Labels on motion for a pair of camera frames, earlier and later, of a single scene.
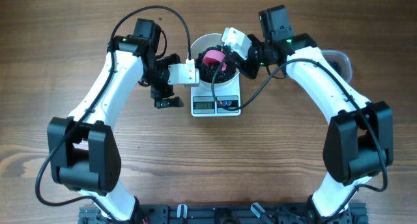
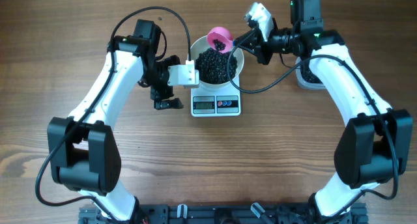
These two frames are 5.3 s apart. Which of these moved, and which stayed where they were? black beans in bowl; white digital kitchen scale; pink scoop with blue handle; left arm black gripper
Moved: pink scoop with blue handle
Stayed: left arm black gripper; black beans in bowl; white digital kitchen scale
